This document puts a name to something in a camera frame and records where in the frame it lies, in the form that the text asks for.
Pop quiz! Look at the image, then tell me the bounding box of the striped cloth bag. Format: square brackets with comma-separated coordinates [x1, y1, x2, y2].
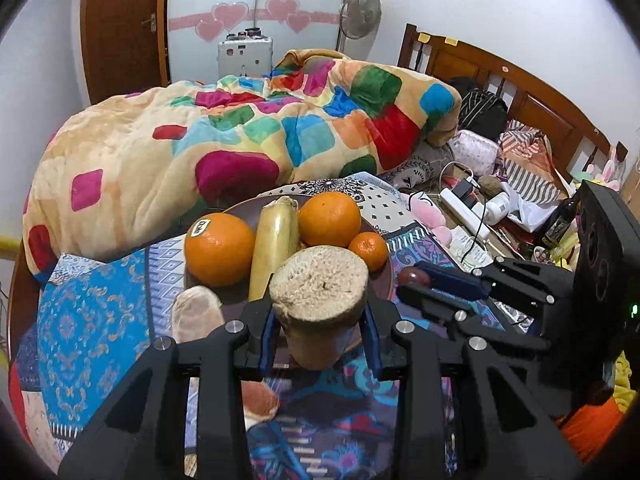
[500, 120, 577, 207]

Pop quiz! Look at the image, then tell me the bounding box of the pink sweet potato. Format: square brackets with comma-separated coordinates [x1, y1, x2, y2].
[171, 286, 226, 346]

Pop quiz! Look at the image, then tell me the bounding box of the blue patterned bedspread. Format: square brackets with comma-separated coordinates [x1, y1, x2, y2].
[12, 195, 501, 480]

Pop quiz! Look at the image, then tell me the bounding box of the brown wooden door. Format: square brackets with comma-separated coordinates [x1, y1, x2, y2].
[80, 0, 169, 106]

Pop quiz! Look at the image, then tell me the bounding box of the colourful checked blanket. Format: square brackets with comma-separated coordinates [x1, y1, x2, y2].
[22, 49, 463, 286]

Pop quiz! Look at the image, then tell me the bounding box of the pink plush slipper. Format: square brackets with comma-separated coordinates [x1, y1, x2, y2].
[410, 195, 453, 247]

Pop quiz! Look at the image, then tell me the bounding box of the wooden bed headboard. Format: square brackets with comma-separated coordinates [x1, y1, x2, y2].
[398, 23, 628, 181]

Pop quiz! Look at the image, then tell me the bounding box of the white power strip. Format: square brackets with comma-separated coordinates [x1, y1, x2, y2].
[440, 187, 493, 242]

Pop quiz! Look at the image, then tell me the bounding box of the sugarcane piece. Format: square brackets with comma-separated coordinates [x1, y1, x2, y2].
[269, 246, 370, 370]

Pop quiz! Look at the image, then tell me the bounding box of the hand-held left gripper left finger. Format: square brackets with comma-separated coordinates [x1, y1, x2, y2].
[57, 304, 277, 480]

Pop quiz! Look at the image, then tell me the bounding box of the dark red round fruit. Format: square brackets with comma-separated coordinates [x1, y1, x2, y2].
[397, 267, 431, 289]

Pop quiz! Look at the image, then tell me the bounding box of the cardboard box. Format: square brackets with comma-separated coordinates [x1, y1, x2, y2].
[619, 155, 640, 207]

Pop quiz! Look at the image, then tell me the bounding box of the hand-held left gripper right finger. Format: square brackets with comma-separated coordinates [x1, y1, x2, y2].
[361, 300, 586, 480]

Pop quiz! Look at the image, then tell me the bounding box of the cluster of small jars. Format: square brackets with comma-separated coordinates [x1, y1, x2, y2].
[225, 26, 264, 42]

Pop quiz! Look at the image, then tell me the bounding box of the white plastic device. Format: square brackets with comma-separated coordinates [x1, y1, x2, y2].
[487, 192, 512, 225]

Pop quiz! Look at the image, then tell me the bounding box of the yellow cloth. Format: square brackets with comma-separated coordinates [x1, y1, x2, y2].
[612, 350, 640, 413]

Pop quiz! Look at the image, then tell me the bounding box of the black and white patterned cloth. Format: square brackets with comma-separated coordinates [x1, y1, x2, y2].
[257, 175, 406, 236]

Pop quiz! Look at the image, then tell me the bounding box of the yellow banana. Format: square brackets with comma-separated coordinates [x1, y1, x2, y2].
[248, 196, 301, 303]

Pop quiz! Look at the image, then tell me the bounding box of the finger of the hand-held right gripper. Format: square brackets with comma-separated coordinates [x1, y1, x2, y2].
[397, 285, 553, 357]
[414, 256, 571, 307]

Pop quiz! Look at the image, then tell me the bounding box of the pink quilted bag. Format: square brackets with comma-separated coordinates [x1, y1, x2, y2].
[452, 130, 502, 163]

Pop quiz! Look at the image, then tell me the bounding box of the pink bunny plush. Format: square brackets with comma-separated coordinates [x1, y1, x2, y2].
[587, 159, 627, 187]

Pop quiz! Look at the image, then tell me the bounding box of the black backpack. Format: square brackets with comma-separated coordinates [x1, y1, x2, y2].
[457, 87, 509, 132]

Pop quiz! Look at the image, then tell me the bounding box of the large orange with sticker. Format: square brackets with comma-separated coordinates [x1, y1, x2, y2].
[184, 212, 257, 288]

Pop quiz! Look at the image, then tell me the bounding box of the dark glass bottle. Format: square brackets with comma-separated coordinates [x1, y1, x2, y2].
[542, 197, 581, 252]

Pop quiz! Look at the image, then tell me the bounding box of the standing fan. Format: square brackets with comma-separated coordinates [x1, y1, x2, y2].
[336, 0, 383, 56]

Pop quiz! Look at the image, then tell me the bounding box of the white plastic bag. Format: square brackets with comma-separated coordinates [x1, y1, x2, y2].
[507, 192, 556, 233]

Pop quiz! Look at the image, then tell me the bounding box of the white storage case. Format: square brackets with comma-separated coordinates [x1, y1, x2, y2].
[217, 37, 275, 81]

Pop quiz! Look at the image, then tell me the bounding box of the brown round plate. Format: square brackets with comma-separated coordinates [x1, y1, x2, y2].
[184, 192, 396, 353]

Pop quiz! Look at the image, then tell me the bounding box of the small tangerine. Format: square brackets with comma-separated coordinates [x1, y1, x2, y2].
[348, 231, 389, 272]

